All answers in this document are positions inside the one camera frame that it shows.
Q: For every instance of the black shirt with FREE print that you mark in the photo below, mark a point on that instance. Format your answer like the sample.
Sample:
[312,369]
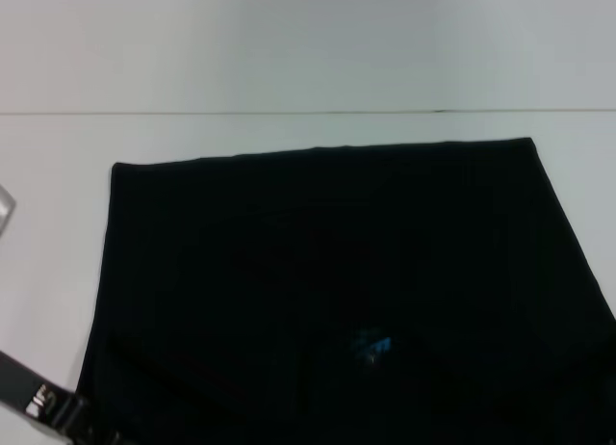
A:
[337,247]

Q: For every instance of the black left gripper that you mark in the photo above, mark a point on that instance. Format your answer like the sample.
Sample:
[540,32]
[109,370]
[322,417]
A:
[29,387]

